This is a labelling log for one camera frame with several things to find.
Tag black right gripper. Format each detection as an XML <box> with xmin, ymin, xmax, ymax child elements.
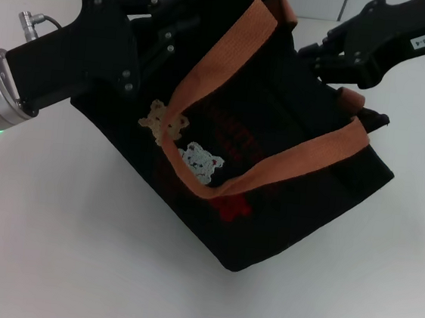
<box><xmin>294</xmin><ymin>0</ymin><xmax>425</xmax><ymax>94</ymax></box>

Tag left gripper connector cable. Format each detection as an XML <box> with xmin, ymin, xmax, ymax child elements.
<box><xmin>16</xmin><ymin>11</ymin><xmax>67</xmax><ymax>44</ymax></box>

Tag black food bag orange handles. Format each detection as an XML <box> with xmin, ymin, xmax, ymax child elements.
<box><xmin>54</xmin><ymin>0</ymin><xmax>413</xmax><ymax>288</ymax></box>

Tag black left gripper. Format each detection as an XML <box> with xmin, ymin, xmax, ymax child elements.
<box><xmin>0</xmin><ymin>0</ymin><xmax>203</xmax><ymax>131</ymax></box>

